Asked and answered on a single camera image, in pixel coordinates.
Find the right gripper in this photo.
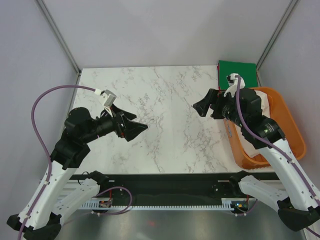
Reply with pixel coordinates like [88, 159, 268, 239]
[193, 87, 247, 128]

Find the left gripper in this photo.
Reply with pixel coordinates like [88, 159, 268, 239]
[82, 103, 148, 143]

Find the white coca-cola t-shirt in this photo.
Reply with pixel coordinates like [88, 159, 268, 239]
[235, 90, 270, 158]

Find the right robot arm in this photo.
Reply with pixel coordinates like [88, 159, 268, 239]
[192, 88, 320, 232]

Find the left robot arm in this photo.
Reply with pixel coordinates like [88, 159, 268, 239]
[7, 105, 148, 240]

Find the folded red t-shirt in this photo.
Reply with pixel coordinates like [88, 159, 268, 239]
[216, 63, 221, 90]

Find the folded green t-shirt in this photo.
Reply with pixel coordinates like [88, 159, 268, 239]
[218, 59, 259, 91]

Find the orange plastic basket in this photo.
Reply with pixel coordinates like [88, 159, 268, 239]
[224, 87, 307, 170]

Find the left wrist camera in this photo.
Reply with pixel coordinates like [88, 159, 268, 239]
[99, 90, 117, 115]

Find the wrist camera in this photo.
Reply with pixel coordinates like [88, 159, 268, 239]
[99, 90, 117, 115]
[223, 73, 246, 98]

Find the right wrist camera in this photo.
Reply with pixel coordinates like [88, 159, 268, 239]
[223, 73, 246, 98]

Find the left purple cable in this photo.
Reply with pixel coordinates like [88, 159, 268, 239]
[17, 85, 101, 240]

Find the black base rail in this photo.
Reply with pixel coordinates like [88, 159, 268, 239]
[67, 172, 281, 208]

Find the white slotted cable duct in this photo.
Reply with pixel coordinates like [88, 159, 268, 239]
[79, 198, 246, 211]

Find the right aluminium frame post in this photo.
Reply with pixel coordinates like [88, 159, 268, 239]
[256, 0, 300, 72]

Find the aluminium frame post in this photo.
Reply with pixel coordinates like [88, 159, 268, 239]
[256, 0, 300, 72]
[34, 0, 82, 76]

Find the left aluminium frame post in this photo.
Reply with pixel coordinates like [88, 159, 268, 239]
[34, 0, 82, 76]

